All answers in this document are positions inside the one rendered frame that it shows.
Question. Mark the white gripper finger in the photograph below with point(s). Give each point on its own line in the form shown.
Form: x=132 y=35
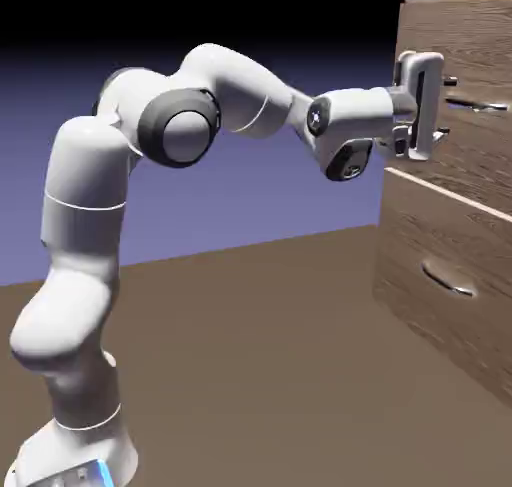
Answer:
x=440 y=134
x=450 y=81

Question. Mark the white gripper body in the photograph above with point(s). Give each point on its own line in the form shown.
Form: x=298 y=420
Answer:
x=430 y=95

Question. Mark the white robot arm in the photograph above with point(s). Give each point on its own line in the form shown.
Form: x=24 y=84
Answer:
x=84 y=215

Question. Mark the wooden drawer front with seam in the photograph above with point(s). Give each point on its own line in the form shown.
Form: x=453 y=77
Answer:
x=460 y=95

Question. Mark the brown wooden cabinet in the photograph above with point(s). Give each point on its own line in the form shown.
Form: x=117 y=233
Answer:
x=448 y=199

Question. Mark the plain wooden drawer front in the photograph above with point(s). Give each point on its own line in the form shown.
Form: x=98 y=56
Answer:
x=444 y=279

